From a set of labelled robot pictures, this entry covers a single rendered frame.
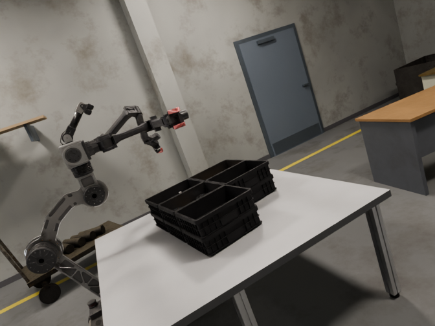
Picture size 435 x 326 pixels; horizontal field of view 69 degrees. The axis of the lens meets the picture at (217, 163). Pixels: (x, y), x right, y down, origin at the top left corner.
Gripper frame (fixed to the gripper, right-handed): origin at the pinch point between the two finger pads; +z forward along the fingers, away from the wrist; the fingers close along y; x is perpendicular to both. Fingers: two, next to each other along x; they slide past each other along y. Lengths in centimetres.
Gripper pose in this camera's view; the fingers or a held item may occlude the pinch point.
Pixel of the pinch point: (180, 117)
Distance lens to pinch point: 166.3
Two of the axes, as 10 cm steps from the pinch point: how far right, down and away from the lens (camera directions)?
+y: 3.3, 9.2, 2.0
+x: -8.6, 3.8, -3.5
